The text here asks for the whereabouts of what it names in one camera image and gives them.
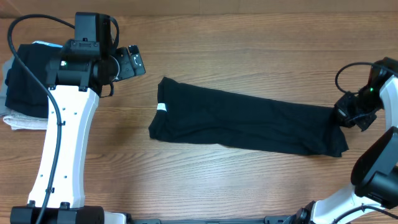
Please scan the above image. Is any black t-shirt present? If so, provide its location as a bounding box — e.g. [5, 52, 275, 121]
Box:
[149, 77, 349, 157]

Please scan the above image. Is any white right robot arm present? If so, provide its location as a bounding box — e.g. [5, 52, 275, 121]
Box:
[275, 57, 397, 224]

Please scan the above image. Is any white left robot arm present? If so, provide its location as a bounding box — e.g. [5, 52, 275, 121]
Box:
[10, 40, 146, 223]

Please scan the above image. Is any folded light blue garment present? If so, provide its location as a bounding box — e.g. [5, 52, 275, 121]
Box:
[32, 40, 63, 48]

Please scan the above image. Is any folded black garment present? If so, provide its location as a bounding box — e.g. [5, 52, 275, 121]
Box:
[5, 44, 60, 118]

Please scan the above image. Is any folded grey garment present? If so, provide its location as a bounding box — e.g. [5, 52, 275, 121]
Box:
[1, 56, 14, 116]

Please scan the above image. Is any folded beige garment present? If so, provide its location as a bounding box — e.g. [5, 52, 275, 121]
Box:
[2, 109, 48, 131]

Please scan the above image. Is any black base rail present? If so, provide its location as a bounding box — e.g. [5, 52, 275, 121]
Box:
[127, 215, 296, 224]

